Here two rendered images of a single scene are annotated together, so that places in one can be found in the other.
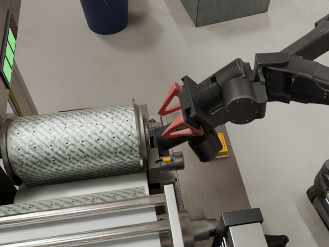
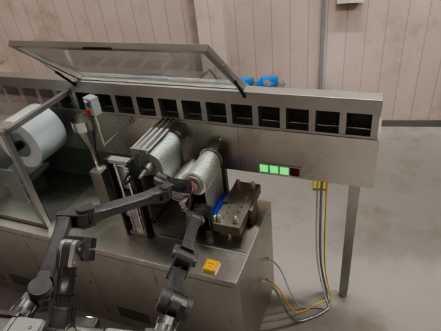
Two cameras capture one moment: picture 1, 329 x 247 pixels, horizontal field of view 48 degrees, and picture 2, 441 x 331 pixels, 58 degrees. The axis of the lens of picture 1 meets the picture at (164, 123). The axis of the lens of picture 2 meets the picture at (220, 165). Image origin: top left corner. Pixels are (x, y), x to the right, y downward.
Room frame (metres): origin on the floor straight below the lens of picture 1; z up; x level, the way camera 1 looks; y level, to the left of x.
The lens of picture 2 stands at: (1.54, -1.30, 2.52)
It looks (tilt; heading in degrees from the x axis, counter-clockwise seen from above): 34 degrees down; 124
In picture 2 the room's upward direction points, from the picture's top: 7 degrees counter-clockwise
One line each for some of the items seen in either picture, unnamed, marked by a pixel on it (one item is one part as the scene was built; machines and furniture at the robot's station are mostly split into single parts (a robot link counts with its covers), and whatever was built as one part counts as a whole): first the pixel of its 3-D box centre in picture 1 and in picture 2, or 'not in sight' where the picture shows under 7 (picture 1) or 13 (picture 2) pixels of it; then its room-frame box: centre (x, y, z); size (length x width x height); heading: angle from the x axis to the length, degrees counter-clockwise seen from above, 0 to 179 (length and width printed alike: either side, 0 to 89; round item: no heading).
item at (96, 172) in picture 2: not in sight; (98, 166); (-0.29, 0.05, 1.19); 0.14 x 0.14 x 0.57
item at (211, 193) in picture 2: not in sight; (214, 192); (0.48, 0.18, 1.11); 0.23 x 0.01 x 0.18; 99
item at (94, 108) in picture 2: not in sight; (91, 106); (-0.11, 0.00, 1.66); 0.07 x 0.07 x 0.10; 83
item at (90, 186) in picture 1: (87, 209); (185, 179); (0.30, 0.16, 1.18); 0.26 x 0.12 x 0.12; 99
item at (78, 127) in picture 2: not in sight; (83, 122); (-0.29, 0.05, 1.50); 0.14 x 0.14 x 0.06
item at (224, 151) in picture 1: (213, 145); (210, 266); (0.63, -0.16, 0.91); 0.07 x 0.07 x 0.02; 9
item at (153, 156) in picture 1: (161, 189); (189, 216); (0.41, 0.01, 1.05); 0.06 x 0.05 x 0.31; 99
